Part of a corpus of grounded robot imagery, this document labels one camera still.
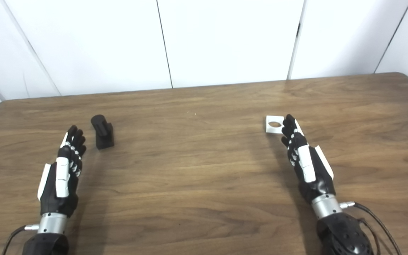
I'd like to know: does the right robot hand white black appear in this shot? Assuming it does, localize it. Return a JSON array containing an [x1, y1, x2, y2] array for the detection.
[[281, 114, 336, 204]]

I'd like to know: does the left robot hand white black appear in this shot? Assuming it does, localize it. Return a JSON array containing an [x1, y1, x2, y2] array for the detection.
[[37, 125, 87, 217]]

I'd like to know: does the white square piece with hole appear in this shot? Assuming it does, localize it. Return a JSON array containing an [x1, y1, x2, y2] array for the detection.
[[265, 115, 284, 134]]

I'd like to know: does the black peg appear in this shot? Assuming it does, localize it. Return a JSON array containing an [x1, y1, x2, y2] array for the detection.
[[91, 114, 115, 150]]

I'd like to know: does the thick black right wrist cable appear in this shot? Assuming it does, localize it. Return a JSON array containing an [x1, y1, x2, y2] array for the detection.
[[339, 201, 403, 255]]

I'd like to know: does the thin black right wrist wire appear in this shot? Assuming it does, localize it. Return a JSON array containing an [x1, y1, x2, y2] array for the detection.
[[358, 217, 381, 255]]

